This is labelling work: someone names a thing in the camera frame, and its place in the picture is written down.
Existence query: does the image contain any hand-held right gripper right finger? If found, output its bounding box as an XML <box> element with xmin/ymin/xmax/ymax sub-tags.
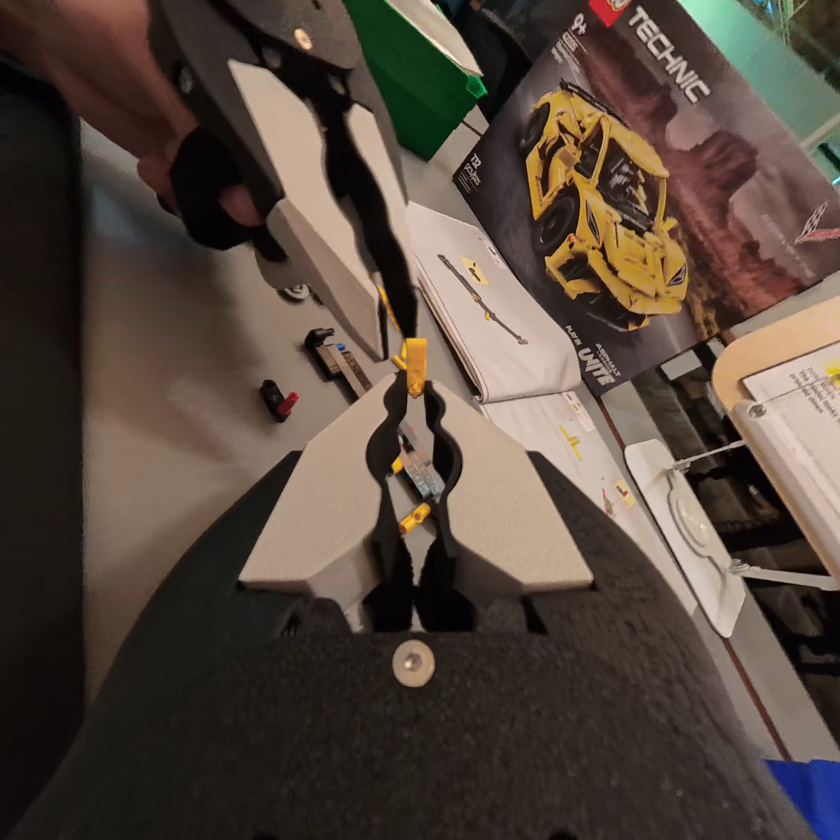
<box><xmin>422</xmin><ymin>382</ymin><xmax>595</xmax><ymax>609</ymax></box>

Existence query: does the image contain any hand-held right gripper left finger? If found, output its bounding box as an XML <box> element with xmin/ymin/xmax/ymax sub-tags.
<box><xmin>238</xmin><ymin>373</ymin><xmax>408</xmax><ymax>595</ymax></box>

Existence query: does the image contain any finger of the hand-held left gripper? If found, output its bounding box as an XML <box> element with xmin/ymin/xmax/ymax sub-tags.
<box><xmin>228</xmin><ymin>59</ymin><xmax>419</xmax><ymax>362</ymax></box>
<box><xmin>346</xmin><ymin>104</ymin><xmax>422</xmax><ymax>330</ymax></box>

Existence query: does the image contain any black connector with red pin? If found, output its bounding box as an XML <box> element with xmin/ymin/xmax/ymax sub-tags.
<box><xmin>259</xmin><ymin>378</ymin><xmax>300</xmax><ymax>424</ymax></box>

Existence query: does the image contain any yellow connector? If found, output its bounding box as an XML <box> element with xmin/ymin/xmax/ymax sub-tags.
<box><xmin>392</xmin><ymin>337</ymin><xmax>429</xmax><ymax>399</ymax></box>

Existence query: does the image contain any person's left hand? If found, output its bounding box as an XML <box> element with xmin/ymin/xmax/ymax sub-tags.
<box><xmin>0</xmin><ymin>0</ymin><xmax>263</xmax><ymax>228</ymax></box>

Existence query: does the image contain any green bin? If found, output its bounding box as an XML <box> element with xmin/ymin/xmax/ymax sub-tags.
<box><xmin>344</xmin><ymin>0</ymin><xmax>488</xmax><ymax>162</ymax></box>

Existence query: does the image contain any white paper liner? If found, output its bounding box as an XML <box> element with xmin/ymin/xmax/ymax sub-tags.
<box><xmin>387</xmin><ymin>0</ymin><xmax>485</xmax><ymax>78</ymax></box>

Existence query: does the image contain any long grey black beam assembly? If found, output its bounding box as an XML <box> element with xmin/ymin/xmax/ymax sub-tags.
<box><xmin>303</xmin><ymin>326</ymin><xmax>448</xmax><ymax>534</ymax></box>

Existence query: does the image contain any white metal stand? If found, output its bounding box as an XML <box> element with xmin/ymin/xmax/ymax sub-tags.
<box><xmin>623</xmin><ymin>438</ymin><xmax>840</xmax><ymax>639</ymax></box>

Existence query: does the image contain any open instruction booklet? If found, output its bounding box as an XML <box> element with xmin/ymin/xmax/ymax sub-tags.
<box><xmin>403</xmin><ymin>200</ymin><xmax>664</xmax><ymax>532</ymax></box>

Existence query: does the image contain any dark box with yellow car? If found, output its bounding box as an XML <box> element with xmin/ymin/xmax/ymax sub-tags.
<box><xmin>451</xmin><ymin>0</ymin><xmax>840</xmax><ymax>399</ymax></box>

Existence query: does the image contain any printed instruction sheet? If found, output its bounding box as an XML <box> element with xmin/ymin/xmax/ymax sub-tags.
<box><xmin>742</xmin><ymin>348</ymin><xmax>840</xmax><ymax>460</ymax></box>

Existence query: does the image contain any blue bin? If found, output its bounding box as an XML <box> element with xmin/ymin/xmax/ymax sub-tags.
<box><xmin>761</xmin><ymin>758</ymin><xmax>840</xmax><ymax>840</ymax></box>

